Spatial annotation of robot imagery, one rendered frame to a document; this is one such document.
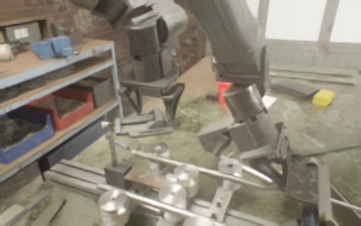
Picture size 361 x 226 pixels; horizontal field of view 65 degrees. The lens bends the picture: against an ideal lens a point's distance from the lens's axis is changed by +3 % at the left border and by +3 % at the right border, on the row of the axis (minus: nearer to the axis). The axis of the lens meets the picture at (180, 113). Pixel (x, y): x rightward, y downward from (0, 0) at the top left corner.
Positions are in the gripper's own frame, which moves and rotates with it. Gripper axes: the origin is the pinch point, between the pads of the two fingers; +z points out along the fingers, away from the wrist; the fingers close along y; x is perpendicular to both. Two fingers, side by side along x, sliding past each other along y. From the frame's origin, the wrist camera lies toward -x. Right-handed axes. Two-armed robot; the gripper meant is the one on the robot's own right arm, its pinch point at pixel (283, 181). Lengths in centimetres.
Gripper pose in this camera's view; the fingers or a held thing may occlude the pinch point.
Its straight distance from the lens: 55.6
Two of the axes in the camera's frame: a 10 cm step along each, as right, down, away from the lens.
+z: 4.7, 8.6, 2.1
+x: 7.8, -3.0, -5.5
